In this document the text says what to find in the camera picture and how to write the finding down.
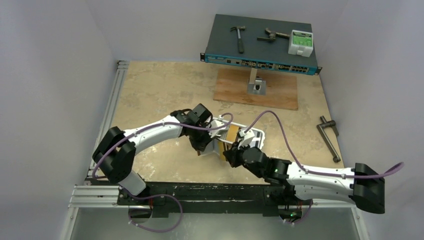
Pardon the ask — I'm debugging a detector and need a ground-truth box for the white plastic basket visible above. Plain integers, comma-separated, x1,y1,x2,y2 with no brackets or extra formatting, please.
206,122,266,152

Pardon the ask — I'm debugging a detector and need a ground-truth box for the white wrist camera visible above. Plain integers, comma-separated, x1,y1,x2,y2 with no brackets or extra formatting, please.
208,119,229,138
237,128,256,149

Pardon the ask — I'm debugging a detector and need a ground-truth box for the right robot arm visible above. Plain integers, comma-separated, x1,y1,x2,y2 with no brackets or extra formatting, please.
222,146,386,214

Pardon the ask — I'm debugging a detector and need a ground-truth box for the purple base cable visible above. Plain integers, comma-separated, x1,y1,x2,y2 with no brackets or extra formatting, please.
128,193,185,233

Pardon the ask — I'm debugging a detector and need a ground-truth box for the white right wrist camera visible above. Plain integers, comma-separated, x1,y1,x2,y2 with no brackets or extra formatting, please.
237,128,256,149

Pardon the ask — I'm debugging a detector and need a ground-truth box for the gold striped credit card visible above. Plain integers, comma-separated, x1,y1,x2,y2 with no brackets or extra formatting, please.
226,124,240,143
217,141,229,162

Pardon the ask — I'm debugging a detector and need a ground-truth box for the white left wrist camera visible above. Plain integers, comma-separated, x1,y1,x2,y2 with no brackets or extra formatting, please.
208,119,229,138

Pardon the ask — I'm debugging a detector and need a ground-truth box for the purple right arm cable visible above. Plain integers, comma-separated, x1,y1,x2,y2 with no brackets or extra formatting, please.
245,110,405,180

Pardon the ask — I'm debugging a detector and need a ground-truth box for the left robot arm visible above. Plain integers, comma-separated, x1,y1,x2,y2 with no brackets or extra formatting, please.
92,103,213,205

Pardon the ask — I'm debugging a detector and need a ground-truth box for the brown leather card holder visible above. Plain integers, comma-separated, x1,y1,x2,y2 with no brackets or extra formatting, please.
196,139,221,157

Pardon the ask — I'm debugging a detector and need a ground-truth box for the plywood base board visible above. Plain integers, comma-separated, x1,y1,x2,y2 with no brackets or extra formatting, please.
213,68,299,111

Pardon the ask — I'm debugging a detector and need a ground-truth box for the metal T-handle tool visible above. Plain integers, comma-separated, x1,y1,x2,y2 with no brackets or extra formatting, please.
316,115,342,163

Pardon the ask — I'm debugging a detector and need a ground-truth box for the small hammer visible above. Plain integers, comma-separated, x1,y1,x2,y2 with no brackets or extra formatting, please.
230,26,246,54

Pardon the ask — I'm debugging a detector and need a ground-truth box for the white green electrical module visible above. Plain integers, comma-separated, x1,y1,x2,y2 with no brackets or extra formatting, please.
288,30,314,58

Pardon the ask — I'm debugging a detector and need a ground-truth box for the silver metal stand bracket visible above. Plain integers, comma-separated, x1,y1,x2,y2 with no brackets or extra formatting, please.
247,68,267,96

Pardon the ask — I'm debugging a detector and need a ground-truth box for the aluminium frame rail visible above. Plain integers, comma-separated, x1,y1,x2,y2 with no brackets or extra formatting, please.
86,60,130,180

